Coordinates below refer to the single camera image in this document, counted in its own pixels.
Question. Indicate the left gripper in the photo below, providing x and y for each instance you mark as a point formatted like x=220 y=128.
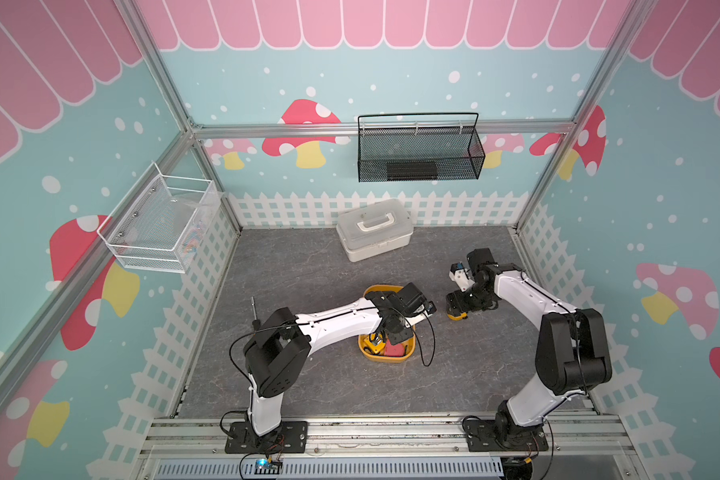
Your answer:
x=399 y=336

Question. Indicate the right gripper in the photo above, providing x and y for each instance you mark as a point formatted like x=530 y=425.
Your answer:
x=456 y=303

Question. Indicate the yellow plastic storage bin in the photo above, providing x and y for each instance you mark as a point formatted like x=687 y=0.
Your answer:
x=411 y=344

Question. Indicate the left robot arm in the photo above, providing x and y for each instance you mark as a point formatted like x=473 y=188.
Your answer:
x=280 y=347

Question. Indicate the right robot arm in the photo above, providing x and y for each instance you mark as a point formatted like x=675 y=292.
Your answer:
x=572 y=354

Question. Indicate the pink object in bin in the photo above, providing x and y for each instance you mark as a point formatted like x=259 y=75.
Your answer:
x=395 y=350

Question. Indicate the white plastic lidded case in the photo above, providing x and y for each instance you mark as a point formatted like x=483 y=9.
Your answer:
x=374 y=229

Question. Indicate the screwdriver with orange collar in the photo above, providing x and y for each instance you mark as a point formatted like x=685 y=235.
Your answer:
x=255 y=322

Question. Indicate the green lit circuit board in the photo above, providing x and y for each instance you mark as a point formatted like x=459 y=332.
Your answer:
x=267 y=467

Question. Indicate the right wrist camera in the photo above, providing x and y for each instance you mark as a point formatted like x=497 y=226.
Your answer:
x=461 y=276

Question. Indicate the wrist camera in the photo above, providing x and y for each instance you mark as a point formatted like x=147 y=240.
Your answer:
x=461 y=276
x=422 y=313

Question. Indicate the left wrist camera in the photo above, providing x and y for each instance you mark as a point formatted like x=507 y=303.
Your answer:
x=422 y=313

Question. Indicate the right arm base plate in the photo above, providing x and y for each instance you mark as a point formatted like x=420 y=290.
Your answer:
x=502 y=436

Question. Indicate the grey slotted cable duct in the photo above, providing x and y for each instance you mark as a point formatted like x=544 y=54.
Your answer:
x=339 y=468

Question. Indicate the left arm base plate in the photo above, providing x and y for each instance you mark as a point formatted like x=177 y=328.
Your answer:
x=289 y=437

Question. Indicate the black mesh wall basket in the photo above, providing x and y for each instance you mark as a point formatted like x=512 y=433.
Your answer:
x=433 y=146

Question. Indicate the aluminium mounting rail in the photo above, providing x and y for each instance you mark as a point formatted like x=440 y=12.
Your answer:
x=566 y=433

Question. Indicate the white wire wall basket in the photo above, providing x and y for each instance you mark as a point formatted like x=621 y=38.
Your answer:
x=162 y=223

